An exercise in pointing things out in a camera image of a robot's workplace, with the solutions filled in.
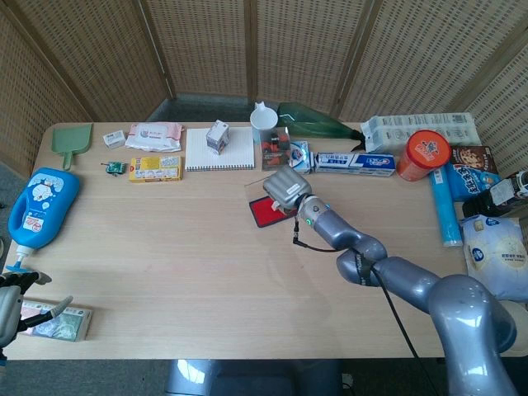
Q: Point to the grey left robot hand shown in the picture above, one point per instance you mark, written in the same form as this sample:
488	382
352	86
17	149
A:
8	309

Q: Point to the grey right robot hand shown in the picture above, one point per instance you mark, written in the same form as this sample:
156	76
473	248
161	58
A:
286	185

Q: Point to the small red white stamp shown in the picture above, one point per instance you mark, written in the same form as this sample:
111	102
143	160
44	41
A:
273	204

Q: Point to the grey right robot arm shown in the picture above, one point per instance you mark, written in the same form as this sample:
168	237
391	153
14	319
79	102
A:
453	305

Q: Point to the red ink pad clear lid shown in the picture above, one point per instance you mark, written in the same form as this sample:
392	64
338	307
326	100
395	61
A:
262	210

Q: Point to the blue white soap box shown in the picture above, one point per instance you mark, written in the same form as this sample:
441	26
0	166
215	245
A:
300	156

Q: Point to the clear snack box dark label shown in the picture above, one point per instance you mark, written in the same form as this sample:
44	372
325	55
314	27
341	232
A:
274	150

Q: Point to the pastel sticky notes pack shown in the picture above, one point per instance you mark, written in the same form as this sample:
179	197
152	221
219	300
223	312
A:
70	326

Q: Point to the green plastic bottle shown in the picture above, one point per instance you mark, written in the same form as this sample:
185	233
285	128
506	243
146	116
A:
313	121

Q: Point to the white blue measuring cup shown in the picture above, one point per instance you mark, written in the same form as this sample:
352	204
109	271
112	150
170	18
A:
264	119

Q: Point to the blue white toothpaste box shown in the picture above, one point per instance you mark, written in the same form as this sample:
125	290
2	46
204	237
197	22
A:
354	164

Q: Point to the small purple white carton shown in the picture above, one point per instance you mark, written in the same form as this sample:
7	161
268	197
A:
217	138

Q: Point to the white spiral notebook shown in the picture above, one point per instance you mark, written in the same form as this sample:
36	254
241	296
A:
198	152

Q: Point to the blue detergent bottle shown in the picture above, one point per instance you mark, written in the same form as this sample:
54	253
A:
43	206

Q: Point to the yellow flat box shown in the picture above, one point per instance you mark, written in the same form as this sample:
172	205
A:
156	169

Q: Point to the orange cylindrical canister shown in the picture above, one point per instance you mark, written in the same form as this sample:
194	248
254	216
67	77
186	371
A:
422	156

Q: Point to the pink white wet wipes pack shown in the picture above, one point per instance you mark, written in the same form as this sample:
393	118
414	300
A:
154	136

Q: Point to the white printed long package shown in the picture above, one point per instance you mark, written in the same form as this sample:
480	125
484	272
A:
420	125

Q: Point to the woven wooden folding screen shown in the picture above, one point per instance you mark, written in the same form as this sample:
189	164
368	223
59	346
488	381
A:
206	49

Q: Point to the blue cylindrical tube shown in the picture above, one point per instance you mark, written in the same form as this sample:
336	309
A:
447	210

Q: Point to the small white box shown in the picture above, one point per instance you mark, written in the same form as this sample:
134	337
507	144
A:
114	139

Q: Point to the green plastic dustpan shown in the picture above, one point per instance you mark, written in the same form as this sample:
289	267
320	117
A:
72	138

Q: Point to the blue snack bag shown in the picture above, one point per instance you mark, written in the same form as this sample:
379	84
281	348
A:
472	183

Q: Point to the brown cookie box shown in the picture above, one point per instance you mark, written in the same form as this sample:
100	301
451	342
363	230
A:
474	158

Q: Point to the dark sauce bottle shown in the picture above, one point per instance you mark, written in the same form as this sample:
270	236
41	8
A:
491	198

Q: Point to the blue white tissue pack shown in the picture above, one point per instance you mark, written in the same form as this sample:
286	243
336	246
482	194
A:
495	255

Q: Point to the beige bowl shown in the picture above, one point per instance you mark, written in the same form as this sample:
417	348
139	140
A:
520	326

